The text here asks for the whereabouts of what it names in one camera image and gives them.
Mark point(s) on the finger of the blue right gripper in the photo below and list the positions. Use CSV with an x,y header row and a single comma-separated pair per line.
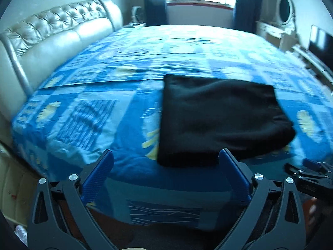
x,y
312,165

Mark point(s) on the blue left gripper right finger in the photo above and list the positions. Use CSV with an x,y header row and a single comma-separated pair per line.
x,y
239,183

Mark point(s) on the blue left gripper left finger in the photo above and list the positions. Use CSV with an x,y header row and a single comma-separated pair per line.
x,y
94,175

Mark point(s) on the person's right hand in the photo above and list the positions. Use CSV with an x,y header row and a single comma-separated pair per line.
x,y
312,214

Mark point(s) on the cream bedside cabinet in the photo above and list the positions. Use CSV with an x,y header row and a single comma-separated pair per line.
x,y
16,189

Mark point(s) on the black flat television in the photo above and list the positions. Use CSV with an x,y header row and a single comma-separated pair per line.
x,y
320,44

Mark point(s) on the white dressing table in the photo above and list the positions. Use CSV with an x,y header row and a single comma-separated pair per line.
x,y
276,36

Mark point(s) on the cream tufted leather headboard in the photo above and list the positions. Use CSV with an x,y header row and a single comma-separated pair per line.
x,y
33,48

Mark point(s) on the white oval vanity mirror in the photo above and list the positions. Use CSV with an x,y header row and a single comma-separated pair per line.
x,y
285,16

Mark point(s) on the right blue curtain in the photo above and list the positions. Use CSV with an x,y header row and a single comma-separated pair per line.
x,y
246,13

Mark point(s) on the blue curtain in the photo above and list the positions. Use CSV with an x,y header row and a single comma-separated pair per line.
x,y
246,13
155,12

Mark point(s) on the white electric fan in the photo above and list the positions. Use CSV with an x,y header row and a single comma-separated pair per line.
x,y
137,16

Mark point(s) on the left blue curtain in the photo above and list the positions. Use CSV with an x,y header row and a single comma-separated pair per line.
x,y
155,12

